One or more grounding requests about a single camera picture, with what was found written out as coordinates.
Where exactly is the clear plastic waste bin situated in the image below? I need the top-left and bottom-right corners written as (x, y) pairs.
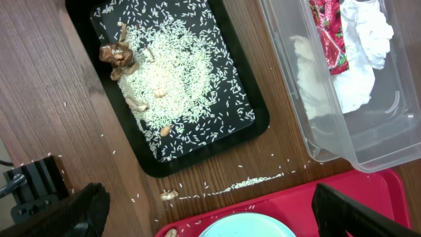
top-left (260, 1), bottom-right (420, 173)

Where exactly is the red snack wrapper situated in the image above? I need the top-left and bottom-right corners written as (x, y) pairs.
top-left (309, 0), bottom-right (349, 75)

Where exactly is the white paper napkin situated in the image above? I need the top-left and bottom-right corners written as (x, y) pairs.
top-left (290, 1), bottom-right (394, 120)

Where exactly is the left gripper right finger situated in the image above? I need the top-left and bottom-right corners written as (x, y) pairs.
top-left (312, 183), bottom-right (420, 237)

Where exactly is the peanut on table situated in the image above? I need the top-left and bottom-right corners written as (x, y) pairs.
top-left (160, 190), bottom-right (179, 201)

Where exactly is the peanut on tray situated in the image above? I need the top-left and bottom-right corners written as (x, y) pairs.
top-left (164, 228), bottom-right (178, 237)

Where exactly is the black food waste tray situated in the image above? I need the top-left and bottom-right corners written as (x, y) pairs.
top-left (65, 0), bottom-right (270, 178)

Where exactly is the white rice pile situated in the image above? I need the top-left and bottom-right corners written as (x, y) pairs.
top-left (93, 0), bottom-right (256, 163)

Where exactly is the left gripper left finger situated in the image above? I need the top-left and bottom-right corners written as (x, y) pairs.
top-left (1, 183), bottom-right (111, 237)

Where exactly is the red serving tray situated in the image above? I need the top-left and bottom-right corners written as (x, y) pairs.
top-left (156, 169), bottom-right (412, 237)

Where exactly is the large light blue plate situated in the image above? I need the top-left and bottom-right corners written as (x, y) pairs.
top-left (199, 213), bottom-right (296, 237)

